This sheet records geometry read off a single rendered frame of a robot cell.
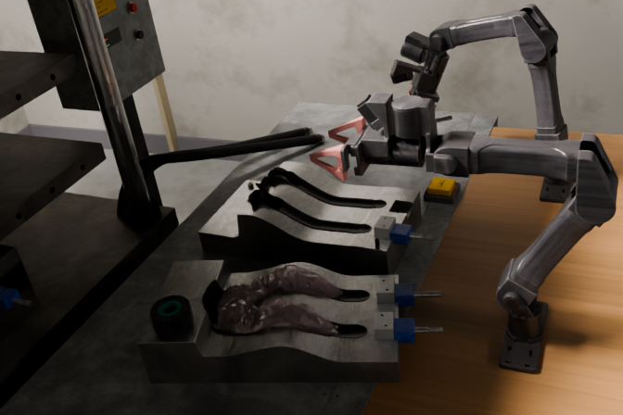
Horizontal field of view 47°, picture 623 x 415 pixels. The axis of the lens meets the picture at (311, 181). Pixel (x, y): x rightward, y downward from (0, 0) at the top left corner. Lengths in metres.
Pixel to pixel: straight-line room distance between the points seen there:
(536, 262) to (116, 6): 1.32
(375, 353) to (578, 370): 0.38
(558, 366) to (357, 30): 2.21
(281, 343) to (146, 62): 1.10
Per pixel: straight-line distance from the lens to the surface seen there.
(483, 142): 1.27
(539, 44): 1.80
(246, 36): 3.60
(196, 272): 1.59
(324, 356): 1.39
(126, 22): 2.13
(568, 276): 1.67
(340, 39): 3.40
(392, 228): 1.63
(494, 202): 1.91
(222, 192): 2.08
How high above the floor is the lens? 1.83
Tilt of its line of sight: 30 degrees down
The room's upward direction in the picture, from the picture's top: 8 degrees counter-clockwise
